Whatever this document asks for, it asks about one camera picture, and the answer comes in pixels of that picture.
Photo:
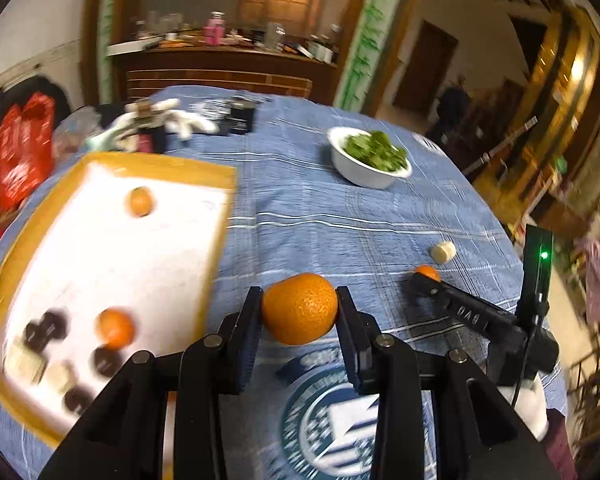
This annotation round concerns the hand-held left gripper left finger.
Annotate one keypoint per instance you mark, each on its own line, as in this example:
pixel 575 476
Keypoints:
pixel 245 345

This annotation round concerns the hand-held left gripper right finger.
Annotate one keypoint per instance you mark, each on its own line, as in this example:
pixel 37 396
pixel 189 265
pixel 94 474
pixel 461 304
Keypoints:
pixel 352 345

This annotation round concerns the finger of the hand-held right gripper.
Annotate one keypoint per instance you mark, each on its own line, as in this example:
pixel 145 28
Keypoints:
pixel 427 291

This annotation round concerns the small orange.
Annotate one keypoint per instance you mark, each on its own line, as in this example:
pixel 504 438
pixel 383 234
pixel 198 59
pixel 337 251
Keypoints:
pixel 115 329
pixel 140 201
pixel 428 272

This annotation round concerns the large orange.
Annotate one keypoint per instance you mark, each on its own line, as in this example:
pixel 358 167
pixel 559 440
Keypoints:
pixel 300 312

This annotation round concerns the yellow rimmed white tray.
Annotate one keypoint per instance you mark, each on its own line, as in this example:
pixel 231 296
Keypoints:
pixel 130 260

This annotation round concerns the white bowl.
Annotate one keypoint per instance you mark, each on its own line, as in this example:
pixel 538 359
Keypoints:
pixel 367 172

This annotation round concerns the dark brown chestnut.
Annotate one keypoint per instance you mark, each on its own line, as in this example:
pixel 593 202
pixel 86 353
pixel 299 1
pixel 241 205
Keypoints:
pixel 105 361
pixel 45 331
pixel 77 399

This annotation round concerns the green lettuce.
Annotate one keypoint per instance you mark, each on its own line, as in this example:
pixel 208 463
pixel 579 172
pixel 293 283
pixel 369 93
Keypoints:
pixel 377 150

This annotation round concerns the metal pole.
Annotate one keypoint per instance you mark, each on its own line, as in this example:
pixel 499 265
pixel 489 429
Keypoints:
pixel 500 145

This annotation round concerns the dark jacket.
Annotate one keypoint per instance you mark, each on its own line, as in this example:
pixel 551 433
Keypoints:
pixel 452 105

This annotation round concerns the gold pillar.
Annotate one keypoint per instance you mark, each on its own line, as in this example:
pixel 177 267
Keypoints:
pixel 545 110

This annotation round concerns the wooden door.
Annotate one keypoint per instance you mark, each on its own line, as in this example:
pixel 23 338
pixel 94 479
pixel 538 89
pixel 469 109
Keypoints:
pixel 425 70

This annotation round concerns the small white block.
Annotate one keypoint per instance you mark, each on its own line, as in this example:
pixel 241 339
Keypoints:
pixel 24 364

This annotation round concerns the black box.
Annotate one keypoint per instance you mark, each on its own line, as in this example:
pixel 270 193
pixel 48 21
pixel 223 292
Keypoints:
pixel 239 116

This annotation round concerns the clear plastic bag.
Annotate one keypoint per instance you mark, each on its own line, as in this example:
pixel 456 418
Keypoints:
pixel 75 127

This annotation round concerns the wooden counter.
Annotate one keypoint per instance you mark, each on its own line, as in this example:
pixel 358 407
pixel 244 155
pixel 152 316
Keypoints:
pixel 220 70

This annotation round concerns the red plastic bag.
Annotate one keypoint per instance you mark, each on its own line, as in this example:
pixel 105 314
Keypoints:
pixel 22 150

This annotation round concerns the pink thermos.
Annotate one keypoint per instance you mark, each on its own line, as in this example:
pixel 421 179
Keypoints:
pixel 214 30

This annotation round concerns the bamboo wall picture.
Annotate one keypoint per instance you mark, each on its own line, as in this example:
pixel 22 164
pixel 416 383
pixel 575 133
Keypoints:
pixel 372 35

